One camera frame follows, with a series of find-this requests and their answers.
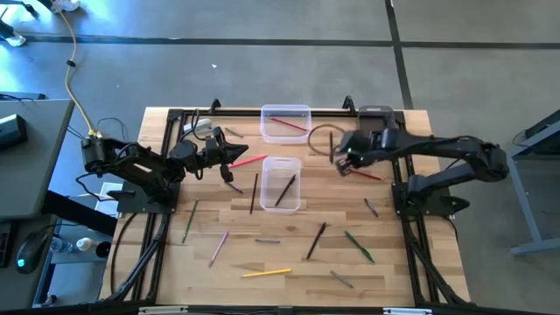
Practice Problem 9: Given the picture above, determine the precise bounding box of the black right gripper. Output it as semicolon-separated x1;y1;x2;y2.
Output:
335;150;373;178

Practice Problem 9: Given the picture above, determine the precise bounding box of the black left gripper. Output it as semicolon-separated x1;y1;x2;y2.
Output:
199;134;249;184

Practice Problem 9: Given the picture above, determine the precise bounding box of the bright red pencil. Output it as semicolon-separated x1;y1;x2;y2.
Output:
227;153;270;170

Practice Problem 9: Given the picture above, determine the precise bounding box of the dark red pencil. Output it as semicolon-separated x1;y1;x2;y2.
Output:
269;116;308;133
349;168;383;182

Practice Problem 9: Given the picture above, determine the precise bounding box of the dark brown pencil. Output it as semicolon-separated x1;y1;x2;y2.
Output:
249;172;260;215

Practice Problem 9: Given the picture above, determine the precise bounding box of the bluish purple crayon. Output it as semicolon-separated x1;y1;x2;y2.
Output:
363;198;380;219

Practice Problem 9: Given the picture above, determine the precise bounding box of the clear narrow plastic bin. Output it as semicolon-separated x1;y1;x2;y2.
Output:
259;156;303;214

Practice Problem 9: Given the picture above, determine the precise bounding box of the olive green pencil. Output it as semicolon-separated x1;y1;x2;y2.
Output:
181;198;200;245

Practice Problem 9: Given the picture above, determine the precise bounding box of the green pen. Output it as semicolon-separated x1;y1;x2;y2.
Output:
343;230;376;264

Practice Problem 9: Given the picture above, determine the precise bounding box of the pink mechanical pencil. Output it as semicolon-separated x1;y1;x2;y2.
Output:
207;229;230;270

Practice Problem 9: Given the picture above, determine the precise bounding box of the yellow pencil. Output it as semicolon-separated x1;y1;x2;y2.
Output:
241;268;293;279

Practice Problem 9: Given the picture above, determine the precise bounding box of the grey stapler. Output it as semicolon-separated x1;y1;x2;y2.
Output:
183;118;217;135

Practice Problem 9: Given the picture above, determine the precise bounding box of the clear wide plastic bin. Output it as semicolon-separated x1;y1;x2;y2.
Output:
260;103;313;145

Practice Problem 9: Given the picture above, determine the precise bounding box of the smoky grey plastic bin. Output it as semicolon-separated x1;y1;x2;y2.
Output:
356;104;398;132

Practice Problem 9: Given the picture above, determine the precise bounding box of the black round cap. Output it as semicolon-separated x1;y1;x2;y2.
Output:
94;240;113;259

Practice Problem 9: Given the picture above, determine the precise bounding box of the clear plastic bottle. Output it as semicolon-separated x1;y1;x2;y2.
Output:
50;235;75;256

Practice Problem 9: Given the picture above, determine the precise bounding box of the grey desk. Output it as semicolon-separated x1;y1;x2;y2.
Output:
0;98;76;221

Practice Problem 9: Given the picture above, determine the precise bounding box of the black computer mouse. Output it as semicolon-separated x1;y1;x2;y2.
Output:
16;230;50;276

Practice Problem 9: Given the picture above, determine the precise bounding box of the black desktop device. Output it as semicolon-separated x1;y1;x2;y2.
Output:
0;113;29;152

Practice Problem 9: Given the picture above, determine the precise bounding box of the black keyboard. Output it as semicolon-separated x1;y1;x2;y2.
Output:
0;220;13;269

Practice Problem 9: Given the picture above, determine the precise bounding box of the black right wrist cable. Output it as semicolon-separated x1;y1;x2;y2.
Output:
306;122;347;158

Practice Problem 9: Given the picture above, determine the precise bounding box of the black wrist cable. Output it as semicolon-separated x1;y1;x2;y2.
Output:
177;108;220;144
306;122;347;158

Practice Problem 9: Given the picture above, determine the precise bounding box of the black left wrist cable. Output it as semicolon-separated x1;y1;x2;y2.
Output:
177;108;220;144

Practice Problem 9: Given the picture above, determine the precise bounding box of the silver metal bracket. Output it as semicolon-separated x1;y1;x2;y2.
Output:
137;305;190;315
382;307;434;315

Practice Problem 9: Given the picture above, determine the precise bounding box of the grey metal table leg frame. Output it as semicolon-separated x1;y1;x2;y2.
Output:
482;108;560;257

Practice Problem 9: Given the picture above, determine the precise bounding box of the yellow extension cable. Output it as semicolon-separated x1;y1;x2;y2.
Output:
55;9;98;135

